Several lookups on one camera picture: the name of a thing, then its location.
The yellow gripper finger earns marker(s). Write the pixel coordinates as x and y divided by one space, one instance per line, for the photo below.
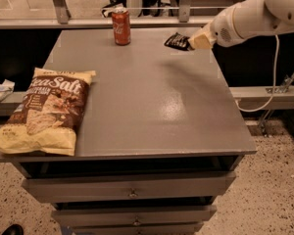
202 41
205 30

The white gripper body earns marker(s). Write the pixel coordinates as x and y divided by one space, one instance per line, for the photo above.
220 31

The black rxbar chocolate wrapper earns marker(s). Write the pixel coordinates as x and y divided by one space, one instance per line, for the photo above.
178 42

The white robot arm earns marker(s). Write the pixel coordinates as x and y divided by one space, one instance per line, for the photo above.
245 20

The red coke can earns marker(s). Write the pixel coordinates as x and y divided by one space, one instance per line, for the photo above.
121 25

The grey drawer cabinet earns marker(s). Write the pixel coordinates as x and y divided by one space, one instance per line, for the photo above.
150 110

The sea salt chips bag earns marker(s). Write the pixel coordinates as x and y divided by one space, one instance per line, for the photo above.
49 115

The top grey drawer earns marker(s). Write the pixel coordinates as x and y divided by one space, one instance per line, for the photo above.
129 187

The grey drawer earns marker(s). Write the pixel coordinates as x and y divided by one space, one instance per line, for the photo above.
159 229
134 216
129 187

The bottom grey drawer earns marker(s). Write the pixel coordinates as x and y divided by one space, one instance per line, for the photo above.
159 229

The middle grey drawer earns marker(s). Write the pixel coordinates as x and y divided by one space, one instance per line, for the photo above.
134 216

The white packet on shelf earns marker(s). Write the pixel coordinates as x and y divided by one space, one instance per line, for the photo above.
6 88

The black shoe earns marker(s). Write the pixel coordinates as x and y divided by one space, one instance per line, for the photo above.
14 229

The metal railing frame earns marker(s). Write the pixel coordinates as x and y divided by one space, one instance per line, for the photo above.
31 14

